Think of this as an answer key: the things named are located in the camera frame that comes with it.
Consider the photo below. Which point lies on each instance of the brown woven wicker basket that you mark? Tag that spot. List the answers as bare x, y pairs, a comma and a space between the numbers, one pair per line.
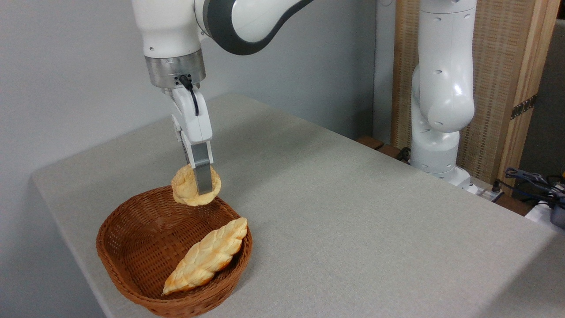
141, 238

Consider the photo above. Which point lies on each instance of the long braided bread loaf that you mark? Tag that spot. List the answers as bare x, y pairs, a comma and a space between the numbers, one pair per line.
207, 256

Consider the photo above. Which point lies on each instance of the wooden framed woven panel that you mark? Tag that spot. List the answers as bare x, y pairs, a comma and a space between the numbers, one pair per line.
503, 53

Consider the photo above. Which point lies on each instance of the round braided bread roll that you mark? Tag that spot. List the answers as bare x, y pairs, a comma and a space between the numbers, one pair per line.
185, 187

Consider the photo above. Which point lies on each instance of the metal hinge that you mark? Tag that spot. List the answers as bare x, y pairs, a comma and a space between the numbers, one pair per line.
524, 106

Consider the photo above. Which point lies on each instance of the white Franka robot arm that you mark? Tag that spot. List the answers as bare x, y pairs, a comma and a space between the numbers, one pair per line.
441, 66

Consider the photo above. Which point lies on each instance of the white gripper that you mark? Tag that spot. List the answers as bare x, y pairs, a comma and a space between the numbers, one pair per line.
194, 126

